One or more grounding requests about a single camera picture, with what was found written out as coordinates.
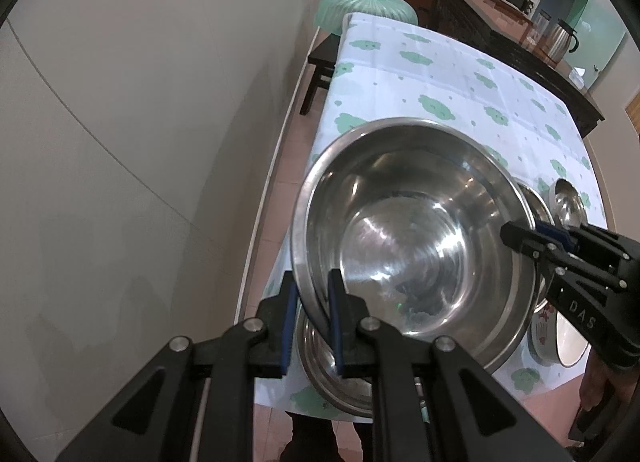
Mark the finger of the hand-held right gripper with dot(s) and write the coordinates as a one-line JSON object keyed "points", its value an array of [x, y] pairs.
{"points": [[557, 237], [525, 239]]}

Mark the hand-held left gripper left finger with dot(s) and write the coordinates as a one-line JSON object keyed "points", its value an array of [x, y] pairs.
{"points": [[288, 322]]}

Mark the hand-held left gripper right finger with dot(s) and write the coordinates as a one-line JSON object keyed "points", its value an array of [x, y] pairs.
{"points": [[336, 322]]}

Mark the medium steel bowl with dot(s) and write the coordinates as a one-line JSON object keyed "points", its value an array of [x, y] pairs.
{"points": [[315, 382]]}

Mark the large steel bowl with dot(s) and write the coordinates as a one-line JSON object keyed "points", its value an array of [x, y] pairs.
{"points": [[400, 222]]}

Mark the person's right hand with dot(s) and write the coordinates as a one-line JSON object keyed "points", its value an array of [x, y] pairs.
{"points": [[596, 382]]}

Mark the small steel bowl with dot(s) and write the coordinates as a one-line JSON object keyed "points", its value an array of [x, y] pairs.
{"points": [[567, 204]]}

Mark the white enamel bowl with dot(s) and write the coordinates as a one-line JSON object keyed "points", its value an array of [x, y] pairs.
{"points": [[542, 337]]}

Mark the person's dark trousers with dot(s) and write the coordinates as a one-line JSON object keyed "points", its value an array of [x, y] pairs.
{"points": [[310, 437]]}

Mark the green cloud print tablecloth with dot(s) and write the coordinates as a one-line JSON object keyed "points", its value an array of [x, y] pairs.
{"points": [[425, 72]]}

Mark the steel kettle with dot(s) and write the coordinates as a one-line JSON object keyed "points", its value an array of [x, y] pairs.
{"points": [[557, 40]]}

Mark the glass pitcher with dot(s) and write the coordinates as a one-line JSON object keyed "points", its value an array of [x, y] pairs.
{"points": [[539, 27]]}

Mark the dark wooden sideboard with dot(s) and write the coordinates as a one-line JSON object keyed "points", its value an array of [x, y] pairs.
{"points": [[480, 27]]}

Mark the dark wooden bench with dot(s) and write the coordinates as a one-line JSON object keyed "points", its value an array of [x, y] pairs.
{"points": [[322, 55]]}

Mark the green plastic stool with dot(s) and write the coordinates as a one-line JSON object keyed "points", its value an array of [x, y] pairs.
{"points": [[365, 7]]}

